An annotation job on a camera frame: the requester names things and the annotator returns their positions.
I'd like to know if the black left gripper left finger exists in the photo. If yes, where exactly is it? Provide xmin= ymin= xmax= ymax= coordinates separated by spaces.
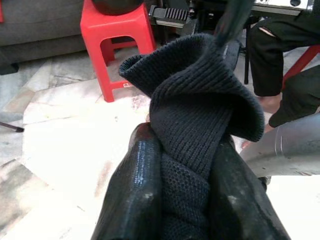
xmin=90 ymin=122 xmax=164 ymax=240

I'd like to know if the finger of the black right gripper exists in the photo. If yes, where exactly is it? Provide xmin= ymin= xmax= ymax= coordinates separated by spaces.
xmin=215 ymin=0 xmax=252 ymax=48

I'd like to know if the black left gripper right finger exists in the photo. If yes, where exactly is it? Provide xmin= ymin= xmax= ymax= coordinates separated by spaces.
xmin=209 ymin=135 xmax=291 ymax=240

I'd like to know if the black shirt red collar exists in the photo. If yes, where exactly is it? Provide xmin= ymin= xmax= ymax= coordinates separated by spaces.
xmin=118 ymin=33 xmax=266 ymax=240

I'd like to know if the person in black trousers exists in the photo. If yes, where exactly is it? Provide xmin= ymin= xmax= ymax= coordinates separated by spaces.
xmin=248 ymin=13 xmax=320 ymax=133

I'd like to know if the black plastic bucket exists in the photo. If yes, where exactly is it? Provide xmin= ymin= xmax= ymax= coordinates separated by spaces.
xmin=91 ymin=0 xmax=145 ymax=16

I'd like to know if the red plastic stool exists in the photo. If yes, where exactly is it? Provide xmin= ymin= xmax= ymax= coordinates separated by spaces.
xmin=79 ymin=0 xmax=158 ymax=103
xmin=281 ymin=43 xmax=320 ymax=92

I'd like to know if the silver metal clothes rack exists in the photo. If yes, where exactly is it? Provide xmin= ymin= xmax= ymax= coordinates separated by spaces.
xmin=0 ymin=120 xmax=25 ymax=133

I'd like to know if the dark grey sofa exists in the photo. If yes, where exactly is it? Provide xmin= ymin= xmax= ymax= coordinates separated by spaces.
xmin=0 ymin=0 xmax=90 ymax=76

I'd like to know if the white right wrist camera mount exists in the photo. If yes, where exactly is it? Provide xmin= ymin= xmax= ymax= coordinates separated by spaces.
xmin=251 ymin=0 xmax=315 ymax=13

